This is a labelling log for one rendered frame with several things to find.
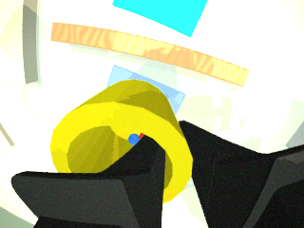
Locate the light wooden plank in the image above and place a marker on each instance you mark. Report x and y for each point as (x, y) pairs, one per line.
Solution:
(139, 46)

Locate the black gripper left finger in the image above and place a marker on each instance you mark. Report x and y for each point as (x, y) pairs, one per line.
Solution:
(128, 193)

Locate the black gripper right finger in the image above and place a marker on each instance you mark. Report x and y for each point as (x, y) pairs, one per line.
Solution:
(234, 183)

